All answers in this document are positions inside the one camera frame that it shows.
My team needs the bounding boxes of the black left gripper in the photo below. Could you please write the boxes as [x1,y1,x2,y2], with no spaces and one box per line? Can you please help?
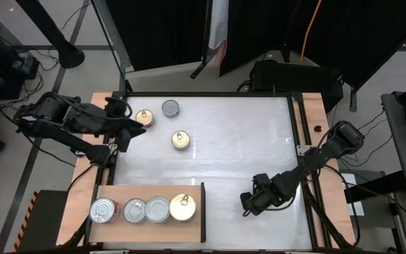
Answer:
[100,97,148,153]

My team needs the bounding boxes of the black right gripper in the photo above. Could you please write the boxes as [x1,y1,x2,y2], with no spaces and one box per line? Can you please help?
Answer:
[240,173,295,217]

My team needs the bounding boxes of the green white label tuna can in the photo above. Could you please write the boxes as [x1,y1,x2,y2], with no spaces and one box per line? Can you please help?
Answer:
[144,195,172,224]
[123,198,148,224]

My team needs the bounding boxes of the red label tuna can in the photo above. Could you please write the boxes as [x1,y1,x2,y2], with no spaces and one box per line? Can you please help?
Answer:
[88,196,121,225]

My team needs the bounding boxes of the blue red label seafood can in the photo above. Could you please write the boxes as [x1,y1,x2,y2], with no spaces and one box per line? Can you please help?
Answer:
[170,130,192,152]
[134,109,156,128]
[168,192,197,224]

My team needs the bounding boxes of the silver lid seafood can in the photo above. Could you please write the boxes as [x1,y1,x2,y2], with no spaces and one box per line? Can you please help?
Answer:
[161,99,181,119]

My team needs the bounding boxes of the black shelf side panel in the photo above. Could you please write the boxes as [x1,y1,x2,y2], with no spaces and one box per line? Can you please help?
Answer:
[199,181,207,244]

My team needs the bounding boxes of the wooden shelf board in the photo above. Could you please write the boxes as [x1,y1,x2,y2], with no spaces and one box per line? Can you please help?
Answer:
[88,183,204,244]

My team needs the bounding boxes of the wooden table side board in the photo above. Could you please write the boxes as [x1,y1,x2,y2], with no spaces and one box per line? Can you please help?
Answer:
[55,91,126,248]
[293,92,356,248]

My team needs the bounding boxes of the black stand pole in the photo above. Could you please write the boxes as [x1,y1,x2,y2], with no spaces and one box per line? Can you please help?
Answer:
[14,0,86,70]

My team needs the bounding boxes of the black curtain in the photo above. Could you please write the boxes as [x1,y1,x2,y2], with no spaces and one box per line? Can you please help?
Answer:
[219,0,406,91]
[104,0,211,72]

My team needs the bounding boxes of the black equipment case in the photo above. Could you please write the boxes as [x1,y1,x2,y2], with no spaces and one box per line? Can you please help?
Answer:
[249,59,345,107]

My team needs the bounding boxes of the hazard striped black platform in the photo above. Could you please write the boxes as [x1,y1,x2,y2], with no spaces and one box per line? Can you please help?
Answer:
[11,188,69,253]

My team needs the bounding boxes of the black electronics cart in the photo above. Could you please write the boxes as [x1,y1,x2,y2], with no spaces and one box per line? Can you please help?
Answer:
[0,19,41,103]

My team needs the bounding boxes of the white pink grommet curtain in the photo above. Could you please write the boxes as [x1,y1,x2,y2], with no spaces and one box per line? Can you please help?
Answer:
[207,0,230,68]

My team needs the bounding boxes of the grey metal frame pole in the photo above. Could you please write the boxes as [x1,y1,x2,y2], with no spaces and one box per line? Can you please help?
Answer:
[89,0,134,93]

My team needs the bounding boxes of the yellow cable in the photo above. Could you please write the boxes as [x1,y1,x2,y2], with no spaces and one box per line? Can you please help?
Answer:
[299,0,323,66]

